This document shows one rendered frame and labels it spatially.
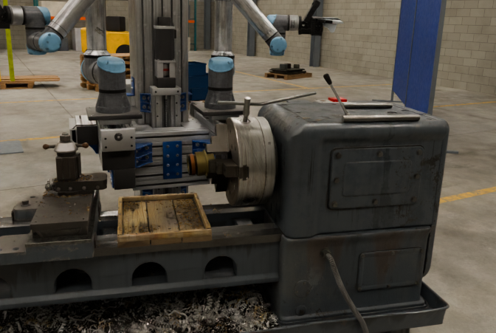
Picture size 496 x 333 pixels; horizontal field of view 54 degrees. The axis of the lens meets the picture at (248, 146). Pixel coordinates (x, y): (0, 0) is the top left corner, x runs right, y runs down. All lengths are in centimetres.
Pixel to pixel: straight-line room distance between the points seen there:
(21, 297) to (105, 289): 25
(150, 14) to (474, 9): 1175
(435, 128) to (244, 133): 65
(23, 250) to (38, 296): 20
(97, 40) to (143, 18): 24
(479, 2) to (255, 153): 1219
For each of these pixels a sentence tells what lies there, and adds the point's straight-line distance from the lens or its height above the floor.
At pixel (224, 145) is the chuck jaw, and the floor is 114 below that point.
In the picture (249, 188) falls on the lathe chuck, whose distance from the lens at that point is 162.
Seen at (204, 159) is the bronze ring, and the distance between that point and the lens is 168.
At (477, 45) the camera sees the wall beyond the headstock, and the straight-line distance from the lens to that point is 1349.
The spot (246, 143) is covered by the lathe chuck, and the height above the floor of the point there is 118.
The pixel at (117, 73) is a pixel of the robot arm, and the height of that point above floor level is 133.
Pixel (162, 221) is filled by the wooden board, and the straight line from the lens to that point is 174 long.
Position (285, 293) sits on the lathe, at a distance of 177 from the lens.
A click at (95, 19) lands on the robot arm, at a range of 229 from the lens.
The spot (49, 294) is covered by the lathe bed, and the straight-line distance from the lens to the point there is 172.
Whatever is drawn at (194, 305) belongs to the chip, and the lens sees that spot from 183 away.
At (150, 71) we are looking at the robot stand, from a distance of 238.
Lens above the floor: 157
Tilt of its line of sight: 15 degrees down
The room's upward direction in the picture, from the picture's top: 2 degrees clockwise
